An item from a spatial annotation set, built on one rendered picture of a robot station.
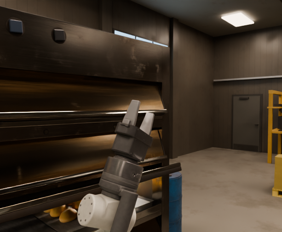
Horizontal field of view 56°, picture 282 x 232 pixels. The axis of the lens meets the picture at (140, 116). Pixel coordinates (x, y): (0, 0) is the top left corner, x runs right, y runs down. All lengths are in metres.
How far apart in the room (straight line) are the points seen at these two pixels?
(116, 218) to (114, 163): 0.11
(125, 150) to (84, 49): 0.72
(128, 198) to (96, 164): 0.69
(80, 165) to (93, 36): 0.58
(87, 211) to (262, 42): 10.73
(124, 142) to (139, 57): 0.90
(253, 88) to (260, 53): 1.28
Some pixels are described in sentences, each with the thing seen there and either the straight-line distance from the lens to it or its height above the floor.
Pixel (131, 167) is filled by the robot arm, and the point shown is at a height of 1.62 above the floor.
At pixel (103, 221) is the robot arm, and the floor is 1.52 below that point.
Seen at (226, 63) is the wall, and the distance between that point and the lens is 11.46.
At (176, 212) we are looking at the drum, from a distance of 3.62.
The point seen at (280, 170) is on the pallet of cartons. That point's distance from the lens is 5.84.
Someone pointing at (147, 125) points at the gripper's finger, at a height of 1.71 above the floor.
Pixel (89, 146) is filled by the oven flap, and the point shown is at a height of 1.57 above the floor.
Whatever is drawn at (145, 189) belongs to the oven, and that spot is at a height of 1.23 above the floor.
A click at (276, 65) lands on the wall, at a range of 10.85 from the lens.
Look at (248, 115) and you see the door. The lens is 10.97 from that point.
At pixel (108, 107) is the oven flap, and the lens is 1.27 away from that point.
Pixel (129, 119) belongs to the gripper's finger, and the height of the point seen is 1.73.
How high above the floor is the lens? 1.76
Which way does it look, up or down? 2 degrees down
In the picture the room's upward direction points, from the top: straight up
